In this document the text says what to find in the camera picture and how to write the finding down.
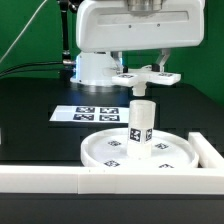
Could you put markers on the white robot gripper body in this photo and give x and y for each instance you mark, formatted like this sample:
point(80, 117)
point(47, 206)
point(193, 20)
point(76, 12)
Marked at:
point(119, 25)

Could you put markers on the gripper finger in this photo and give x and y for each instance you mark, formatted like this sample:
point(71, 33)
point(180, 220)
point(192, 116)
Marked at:
point(117, 57)
point(164, 55)

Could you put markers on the white cross-shaped table base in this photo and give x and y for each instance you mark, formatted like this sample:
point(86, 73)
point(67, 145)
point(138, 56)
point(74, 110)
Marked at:
point(137, 79)

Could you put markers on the white round table top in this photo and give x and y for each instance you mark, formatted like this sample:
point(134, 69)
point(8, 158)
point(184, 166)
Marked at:
point(108, 148)

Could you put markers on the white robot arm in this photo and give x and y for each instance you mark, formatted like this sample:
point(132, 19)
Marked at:
point(90, 69)

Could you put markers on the white marker sheet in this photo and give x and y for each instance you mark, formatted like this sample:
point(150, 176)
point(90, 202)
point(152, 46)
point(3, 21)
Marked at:
point(90, 114)

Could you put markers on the white right fence bar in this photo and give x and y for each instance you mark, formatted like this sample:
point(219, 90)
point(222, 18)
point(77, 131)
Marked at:
point(208, 155)

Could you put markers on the white fence bar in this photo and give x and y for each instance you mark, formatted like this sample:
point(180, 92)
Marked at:
point(208, 155)
point(82, 180)

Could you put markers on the white front fence bar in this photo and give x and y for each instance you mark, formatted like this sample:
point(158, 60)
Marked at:
point(82, 180)

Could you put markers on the black camera stand pole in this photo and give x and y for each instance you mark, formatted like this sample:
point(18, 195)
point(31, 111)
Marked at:
point(67, 5)

